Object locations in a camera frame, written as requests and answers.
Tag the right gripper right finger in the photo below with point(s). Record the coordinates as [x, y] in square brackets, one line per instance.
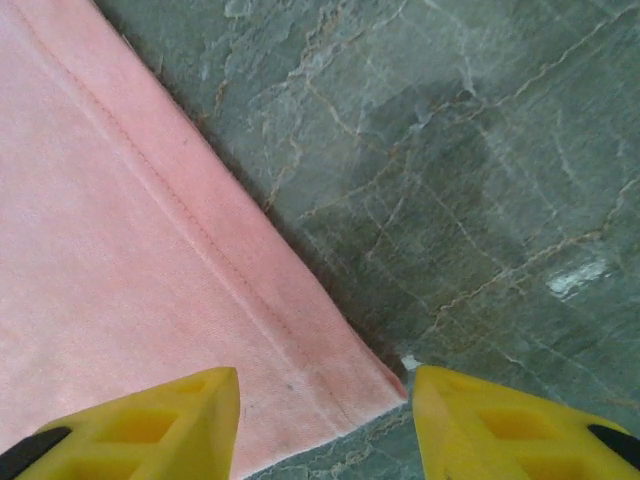
[500, 430]

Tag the pink t-shirt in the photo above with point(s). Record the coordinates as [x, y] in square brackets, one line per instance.
[100, 225]

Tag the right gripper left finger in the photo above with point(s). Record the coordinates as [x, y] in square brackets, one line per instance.
[150, 435]

